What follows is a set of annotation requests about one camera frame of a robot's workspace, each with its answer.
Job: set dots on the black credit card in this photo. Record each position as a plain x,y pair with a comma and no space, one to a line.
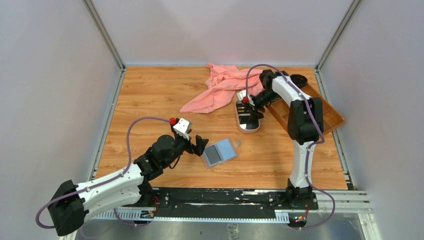
212,155

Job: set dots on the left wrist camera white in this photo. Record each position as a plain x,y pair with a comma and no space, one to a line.
183,127

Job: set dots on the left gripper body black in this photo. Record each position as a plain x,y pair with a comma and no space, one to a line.
181,144

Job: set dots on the pink cloth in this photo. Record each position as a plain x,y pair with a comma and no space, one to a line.
222,84

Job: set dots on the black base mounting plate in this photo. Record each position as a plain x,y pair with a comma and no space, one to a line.
224,203

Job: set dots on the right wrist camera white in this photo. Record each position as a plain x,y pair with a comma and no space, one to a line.
245,98

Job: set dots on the aluminium rail frame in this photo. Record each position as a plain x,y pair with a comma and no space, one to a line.
342,215

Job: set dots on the pink oval card tray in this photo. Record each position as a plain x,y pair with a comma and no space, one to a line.
246,129

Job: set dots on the brown divided wooden tray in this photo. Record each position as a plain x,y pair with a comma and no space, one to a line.
332,119

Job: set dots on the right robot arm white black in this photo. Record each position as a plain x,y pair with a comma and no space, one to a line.
305,125

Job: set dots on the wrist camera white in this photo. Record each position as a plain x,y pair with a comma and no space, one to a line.
183,127
245,98

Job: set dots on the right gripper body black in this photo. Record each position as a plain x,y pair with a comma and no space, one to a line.
263,98

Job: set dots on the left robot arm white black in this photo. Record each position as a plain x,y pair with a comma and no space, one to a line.
74,204

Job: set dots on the pink card holder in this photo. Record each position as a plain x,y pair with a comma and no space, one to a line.
226,149

